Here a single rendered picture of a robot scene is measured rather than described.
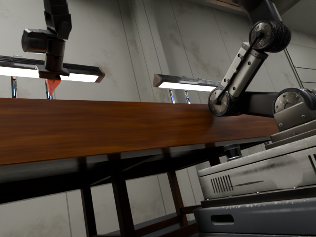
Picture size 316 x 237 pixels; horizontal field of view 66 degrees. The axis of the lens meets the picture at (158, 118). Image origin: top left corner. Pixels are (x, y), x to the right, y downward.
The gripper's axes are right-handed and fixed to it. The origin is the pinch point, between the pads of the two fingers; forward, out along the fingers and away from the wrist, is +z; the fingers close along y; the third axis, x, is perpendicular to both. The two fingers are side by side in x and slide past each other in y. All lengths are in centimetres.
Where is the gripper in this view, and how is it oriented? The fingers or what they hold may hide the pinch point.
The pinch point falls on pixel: (50, 92)
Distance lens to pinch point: 96.9
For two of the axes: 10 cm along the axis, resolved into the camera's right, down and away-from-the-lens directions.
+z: -2.8, 8.8, 3.9
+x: 5.2, 4.8, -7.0
